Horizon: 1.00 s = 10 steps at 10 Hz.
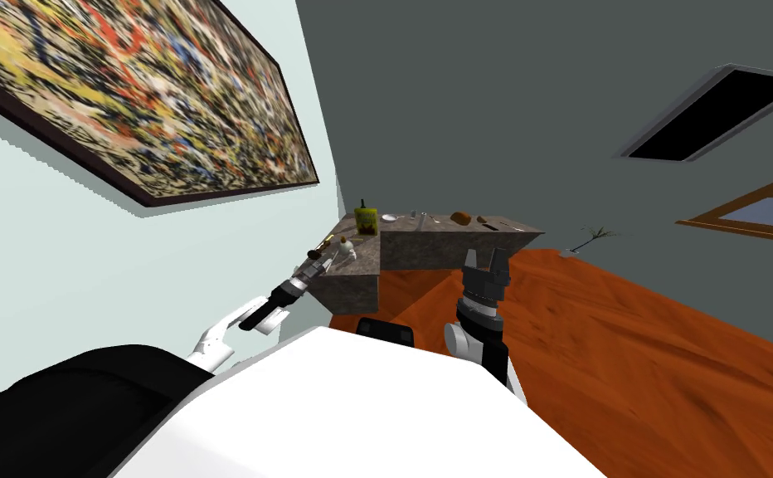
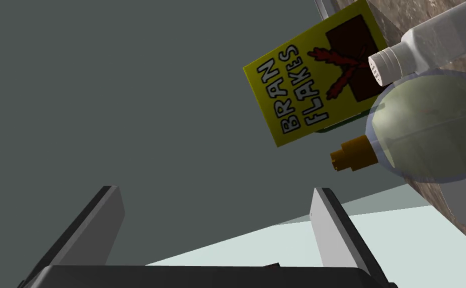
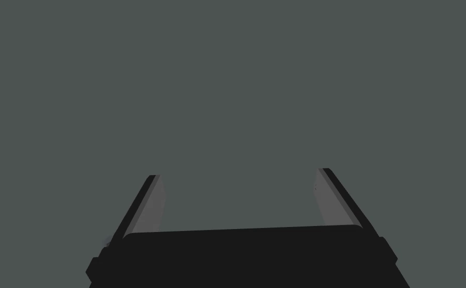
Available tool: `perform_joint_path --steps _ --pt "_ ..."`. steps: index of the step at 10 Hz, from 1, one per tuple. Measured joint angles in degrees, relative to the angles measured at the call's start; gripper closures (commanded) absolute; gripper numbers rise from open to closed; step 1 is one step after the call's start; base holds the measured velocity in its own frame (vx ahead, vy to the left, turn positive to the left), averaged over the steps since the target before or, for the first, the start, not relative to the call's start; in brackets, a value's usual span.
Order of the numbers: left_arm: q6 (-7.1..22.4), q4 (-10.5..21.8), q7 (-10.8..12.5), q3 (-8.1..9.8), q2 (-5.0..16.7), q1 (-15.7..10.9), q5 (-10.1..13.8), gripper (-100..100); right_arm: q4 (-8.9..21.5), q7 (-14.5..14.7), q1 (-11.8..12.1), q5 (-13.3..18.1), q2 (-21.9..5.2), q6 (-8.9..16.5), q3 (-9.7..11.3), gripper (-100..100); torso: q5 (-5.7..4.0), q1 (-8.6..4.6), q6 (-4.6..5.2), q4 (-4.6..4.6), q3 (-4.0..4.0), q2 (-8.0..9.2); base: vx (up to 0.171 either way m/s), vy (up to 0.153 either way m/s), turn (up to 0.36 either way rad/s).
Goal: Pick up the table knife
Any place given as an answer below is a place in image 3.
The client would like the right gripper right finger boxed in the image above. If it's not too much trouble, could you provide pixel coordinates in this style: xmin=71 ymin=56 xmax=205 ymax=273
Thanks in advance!
xmin=314 ymin=167 xmax=380 ymax=239

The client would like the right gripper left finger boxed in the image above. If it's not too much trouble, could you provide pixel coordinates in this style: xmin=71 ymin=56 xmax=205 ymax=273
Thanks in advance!
xmin=112 ymin=174 xmax=167 ymax=243

